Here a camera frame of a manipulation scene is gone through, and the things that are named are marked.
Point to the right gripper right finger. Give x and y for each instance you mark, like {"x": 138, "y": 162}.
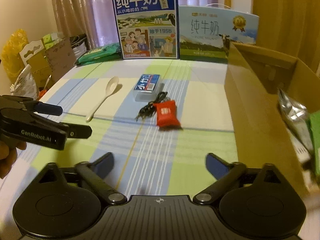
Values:
{"x": 226, "y": 175}

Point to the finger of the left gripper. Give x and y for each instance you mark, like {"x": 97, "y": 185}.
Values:
{"x": 75, "y": 130}
{"x": 44, "y": 108}

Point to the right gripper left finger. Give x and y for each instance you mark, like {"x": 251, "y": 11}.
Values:
{"x": 94, "y": 174}

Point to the red candy packet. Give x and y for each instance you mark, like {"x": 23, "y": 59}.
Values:
{"x": 166, "y": 114}

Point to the person's left hand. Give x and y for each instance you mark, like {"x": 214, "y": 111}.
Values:
{"x": 8, "y": 156}

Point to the white plastic bag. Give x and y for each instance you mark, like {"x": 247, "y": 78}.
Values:
{"x": 25, "y": 84}

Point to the brown cardboard box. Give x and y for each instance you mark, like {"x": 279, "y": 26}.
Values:
{"x": 254, "y": 76}

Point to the brown cardboard boxes pile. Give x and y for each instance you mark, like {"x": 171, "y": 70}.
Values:
{"x": 52, "y": 60}

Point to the yellow plastic bag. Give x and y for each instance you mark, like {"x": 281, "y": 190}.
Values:
{"x": 10, "y": 55}

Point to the white plastic spoon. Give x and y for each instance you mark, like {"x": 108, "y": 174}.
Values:
{"x": 110, "y": 89}

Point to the checked tablecloth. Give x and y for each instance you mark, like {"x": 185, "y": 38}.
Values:
{"x": 147, "y": 160}

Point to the clear box blue label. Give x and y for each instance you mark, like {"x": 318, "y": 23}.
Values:
{"x": 148, "y": 87}

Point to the green wet wipes pack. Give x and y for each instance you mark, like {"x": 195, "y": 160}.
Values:
{"x": 101, "y": 54}

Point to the silver foil bag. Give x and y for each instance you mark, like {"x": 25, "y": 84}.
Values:
{"x": 297, "y": 119}

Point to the green small box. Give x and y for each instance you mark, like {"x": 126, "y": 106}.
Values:
{"x": 315, "y": 130}

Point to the purple curtain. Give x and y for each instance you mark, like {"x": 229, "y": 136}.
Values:
{"x": 99, "y": 20}

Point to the blue illustrated milk carton box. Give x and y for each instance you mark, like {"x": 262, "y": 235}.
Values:
{"x": 147, "y": 28}

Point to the light blue milk gift box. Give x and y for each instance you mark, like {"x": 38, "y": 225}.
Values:
{"x": 206, "y": 33}

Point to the brown wooden door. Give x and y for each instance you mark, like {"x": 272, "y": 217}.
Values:
{"x": 290, "y": 27}

